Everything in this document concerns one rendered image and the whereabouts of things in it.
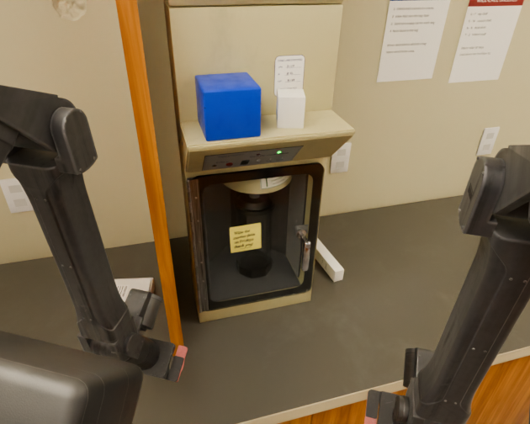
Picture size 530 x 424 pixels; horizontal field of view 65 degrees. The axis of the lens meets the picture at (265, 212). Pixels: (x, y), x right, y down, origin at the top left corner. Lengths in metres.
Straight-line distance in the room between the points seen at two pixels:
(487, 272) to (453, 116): 1.30
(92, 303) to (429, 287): 1.00
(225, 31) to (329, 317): 0.78
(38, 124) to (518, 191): 0.42
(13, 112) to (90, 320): 0.33
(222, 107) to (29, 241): 0.96
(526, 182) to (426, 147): 1.36
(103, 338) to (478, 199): 0.54
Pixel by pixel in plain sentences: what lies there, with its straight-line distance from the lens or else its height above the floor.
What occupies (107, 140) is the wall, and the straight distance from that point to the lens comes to 1.32.
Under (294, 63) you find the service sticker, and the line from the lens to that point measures 0.86.
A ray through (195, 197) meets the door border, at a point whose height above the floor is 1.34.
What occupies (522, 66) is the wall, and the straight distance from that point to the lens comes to 1.83.
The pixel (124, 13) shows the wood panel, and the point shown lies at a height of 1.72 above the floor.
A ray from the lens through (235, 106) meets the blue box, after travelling 0.73.
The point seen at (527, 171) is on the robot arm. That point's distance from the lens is 0.35.
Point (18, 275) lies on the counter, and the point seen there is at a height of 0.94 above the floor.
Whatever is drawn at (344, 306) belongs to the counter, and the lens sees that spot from 1.23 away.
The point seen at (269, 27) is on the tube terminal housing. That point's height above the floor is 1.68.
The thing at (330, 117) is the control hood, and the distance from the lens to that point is 0.87.
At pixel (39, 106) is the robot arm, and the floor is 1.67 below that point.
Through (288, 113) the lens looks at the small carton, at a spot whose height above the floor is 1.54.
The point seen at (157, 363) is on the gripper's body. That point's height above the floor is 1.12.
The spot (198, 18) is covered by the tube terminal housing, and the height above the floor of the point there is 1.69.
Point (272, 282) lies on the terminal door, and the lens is 1.11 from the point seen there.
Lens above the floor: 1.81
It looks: 34 degrees down
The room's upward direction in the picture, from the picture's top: 1 degrees clockwise
